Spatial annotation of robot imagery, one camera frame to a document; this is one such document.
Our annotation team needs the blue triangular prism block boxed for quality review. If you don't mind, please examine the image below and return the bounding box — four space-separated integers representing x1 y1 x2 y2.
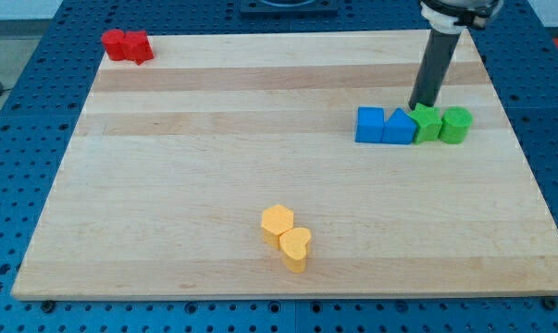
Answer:
381 108 416 144

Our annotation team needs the yellow heart block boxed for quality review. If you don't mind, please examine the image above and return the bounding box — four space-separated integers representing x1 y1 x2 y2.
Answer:
279 228 312 273

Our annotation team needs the green star block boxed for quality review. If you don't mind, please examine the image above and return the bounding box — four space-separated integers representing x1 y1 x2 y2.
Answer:
408 103 442 144

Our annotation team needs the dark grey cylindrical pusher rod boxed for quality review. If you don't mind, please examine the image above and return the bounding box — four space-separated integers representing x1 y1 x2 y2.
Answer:
408 29 460 110

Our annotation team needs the red star block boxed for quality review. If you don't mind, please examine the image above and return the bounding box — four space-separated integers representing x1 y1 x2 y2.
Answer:
120 31 155 65

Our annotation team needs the light wooden board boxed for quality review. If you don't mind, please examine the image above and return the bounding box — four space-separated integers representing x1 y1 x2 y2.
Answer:
12 31 558 301

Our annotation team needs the red cylinder block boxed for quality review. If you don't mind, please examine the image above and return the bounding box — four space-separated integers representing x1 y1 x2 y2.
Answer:
101 29 125 61

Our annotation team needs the green cylinder block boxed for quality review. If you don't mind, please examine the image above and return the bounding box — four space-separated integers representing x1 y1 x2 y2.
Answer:
439 106 473 144

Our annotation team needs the yellow hexagon block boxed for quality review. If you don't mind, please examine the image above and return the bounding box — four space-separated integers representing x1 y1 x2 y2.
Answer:
260 204 294 250

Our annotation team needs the blue cube block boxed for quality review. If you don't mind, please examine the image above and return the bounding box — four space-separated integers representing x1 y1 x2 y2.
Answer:
355 106 385 143

